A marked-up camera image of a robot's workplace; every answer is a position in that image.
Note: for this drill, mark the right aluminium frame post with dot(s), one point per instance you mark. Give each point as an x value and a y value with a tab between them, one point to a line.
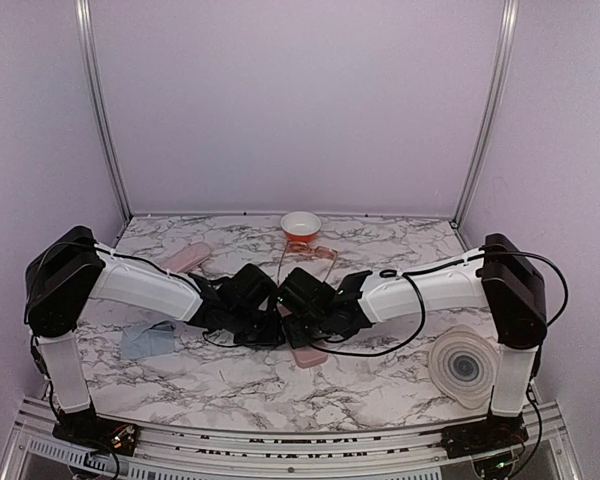
494	98

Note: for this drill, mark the grey swirl ceramic plate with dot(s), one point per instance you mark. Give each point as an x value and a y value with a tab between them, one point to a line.
463	365

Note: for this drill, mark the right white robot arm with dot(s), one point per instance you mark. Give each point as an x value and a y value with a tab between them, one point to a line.
496	276

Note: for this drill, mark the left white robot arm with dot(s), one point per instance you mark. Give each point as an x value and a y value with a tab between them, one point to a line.
76	269

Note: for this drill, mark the front aluminium rail base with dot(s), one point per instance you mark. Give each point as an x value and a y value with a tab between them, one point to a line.
171	452

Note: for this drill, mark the aluminium frame post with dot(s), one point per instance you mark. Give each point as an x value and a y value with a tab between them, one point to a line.
494	98
97	98

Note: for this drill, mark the left aluminium frame post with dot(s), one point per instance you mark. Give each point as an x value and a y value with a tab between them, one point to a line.
97	98

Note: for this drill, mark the pink transparent sunglasses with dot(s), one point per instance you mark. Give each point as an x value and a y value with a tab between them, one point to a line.
304	249

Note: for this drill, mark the orange white bowl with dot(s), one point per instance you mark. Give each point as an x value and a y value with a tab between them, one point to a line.
300	226

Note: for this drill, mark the pink hard glasses case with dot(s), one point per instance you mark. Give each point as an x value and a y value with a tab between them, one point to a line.
304	357

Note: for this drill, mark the pink soft glasses case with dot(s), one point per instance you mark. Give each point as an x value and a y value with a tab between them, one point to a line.
188	258

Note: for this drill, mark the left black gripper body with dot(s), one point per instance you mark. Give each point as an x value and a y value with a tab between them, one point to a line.
254	333

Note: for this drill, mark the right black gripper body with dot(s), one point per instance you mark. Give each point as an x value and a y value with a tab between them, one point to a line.
313	332

